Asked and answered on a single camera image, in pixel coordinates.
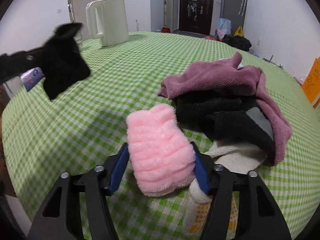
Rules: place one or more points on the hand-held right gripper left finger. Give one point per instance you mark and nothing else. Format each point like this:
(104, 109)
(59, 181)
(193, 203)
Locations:
(117, 170)

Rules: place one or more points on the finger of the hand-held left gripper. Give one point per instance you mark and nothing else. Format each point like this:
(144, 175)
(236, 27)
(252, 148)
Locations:
(17, 63)

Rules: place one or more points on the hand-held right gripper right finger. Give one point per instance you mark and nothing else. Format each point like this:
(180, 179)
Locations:
(201, 172)

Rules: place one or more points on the pink fluffy sock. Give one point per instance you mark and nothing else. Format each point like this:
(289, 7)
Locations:
(157, 152)

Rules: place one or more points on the black fuzzy cloth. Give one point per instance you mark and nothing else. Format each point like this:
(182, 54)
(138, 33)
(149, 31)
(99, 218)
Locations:
(65, 62)

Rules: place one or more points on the purple tissue packet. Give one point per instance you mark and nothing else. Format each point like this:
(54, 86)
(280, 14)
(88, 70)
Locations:
(31, 77)

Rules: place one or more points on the white knitted yellow-dotted sock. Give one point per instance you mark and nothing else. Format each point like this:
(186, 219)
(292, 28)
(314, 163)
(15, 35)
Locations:
(235, 157)

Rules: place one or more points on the black fleece garment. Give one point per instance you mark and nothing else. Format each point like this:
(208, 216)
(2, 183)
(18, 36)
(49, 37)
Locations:
(225, 115)

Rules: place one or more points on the light interior door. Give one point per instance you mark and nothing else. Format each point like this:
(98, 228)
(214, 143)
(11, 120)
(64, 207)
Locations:
(71, 10)

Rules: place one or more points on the grey cloth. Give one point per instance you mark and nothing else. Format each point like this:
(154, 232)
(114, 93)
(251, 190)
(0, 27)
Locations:
(260, 121)

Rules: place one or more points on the green checked tablecloth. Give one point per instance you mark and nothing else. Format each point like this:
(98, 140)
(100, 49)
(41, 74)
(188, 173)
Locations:
(105, 85)

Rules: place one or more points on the purple towel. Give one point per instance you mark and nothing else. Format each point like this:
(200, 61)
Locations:
(225, 77)

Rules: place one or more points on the black bag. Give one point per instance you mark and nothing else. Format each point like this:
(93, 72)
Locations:
(237, 42)

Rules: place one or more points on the red plastic bag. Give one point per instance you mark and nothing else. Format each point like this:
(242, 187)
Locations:
(211, 37)

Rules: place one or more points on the large orange book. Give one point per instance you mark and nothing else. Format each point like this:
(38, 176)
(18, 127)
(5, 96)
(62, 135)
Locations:
(312, 82)

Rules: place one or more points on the yellow bag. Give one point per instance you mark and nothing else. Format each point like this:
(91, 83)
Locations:
(240, 31)

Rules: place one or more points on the blue plastic bag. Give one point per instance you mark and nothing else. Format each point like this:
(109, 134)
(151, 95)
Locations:
(225, 25)

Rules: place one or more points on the dark entrance door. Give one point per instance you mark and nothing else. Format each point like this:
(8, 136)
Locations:
(196, 7)

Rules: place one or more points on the grey refrigerator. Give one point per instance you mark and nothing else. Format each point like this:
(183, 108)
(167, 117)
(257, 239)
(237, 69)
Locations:
(233, 5)

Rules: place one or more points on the white hanging umbrella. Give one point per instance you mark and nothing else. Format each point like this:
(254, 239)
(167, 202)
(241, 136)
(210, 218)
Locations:
(243, 2)

